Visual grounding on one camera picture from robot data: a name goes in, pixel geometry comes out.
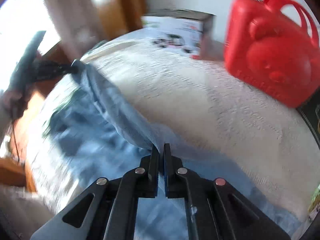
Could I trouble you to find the white sheer curtain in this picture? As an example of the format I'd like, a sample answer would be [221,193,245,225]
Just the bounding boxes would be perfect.
[40,0,100,60]

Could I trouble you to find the light blue pants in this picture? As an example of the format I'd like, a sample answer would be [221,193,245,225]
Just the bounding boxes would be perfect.
[25,60,300,240]

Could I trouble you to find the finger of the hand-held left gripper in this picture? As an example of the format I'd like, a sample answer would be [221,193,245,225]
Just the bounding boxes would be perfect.
[35,70,78,82]
[37,59,82,71]

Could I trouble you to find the cream lace tablecloth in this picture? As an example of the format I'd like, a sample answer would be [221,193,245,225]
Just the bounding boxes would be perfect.
[27,27,320,240]

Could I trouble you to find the tea set cardboard box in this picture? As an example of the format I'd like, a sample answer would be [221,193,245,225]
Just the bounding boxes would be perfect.
[141,8,216,60]

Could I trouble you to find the red bear-shaped carry case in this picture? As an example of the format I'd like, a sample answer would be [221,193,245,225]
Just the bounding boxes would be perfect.
[223,0,320,108]

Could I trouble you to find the person's left hand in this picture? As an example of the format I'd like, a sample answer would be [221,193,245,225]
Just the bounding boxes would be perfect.
[0,88,25,117]

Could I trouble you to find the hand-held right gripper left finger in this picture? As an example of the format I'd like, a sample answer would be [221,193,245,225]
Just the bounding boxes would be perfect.
[30,144,160,240]

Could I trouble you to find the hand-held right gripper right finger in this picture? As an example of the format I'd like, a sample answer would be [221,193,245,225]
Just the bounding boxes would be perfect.
[163,143,292,240]

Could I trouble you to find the wooden frame post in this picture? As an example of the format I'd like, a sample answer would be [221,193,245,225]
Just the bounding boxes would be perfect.
[97,0,148,40]

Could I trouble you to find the black gift bag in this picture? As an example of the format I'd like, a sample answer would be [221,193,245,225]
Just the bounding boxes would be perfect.
[296,97,320,145]

